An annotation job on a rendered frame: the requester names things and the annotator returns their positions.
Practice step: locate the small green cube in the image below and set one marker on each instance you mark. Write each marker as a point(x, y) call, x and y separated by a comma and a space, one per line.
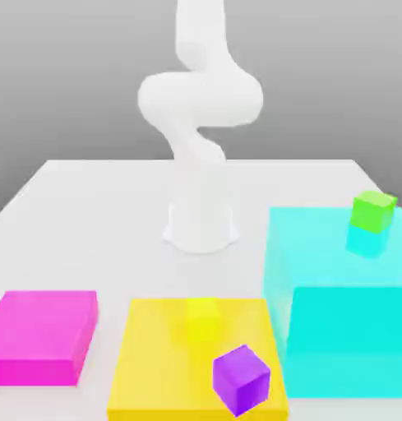
point(371, 212)

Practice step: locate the large yellow box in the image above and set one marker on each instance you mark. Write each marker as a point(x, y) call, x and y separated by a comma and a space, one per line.
point(161, 361)

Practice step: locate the large magenta box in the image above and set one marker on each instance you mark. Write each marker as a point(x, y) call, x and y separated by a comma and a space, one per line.
point(39, 329)

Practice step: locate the small yellow cube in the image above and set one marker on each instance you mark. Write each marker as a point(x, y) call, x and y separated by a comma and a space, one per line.
point(202, 320)

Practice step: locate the small cyan cube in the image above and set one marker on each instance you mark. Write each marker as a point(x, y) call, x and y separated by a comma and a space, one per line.
point(365, 243)

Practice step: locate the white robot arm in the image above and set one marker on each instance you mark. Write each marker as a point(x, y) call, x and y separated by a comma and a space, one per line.
point(200, 98)

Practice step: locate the large cyan box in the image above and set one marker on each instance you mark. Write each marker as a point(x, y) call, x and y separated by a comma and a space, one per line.
point(335, 329)

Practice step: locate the small purple cube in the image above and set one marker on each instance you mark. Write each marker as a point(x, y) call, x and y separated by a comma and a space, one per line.
point(240, 380)

